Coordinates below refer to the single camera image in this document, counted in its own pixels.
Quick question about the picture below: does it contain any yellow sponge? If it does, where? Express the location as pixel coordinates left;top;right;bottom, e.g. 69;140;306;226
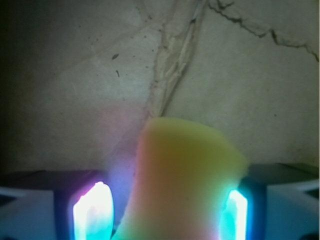
113;117;250;240

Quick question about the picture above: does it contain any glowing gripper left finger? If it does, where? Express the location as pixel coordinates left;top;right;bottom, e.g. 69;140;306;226
53;181;115;240

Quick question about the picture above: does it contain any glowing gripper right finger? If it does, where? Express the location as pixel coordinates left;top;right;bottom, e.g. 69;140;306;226
219;183;267;240

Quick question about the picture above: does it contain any brown paper bag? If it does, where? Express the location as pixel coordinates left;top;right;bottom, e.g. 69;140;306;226
0;0;320;173

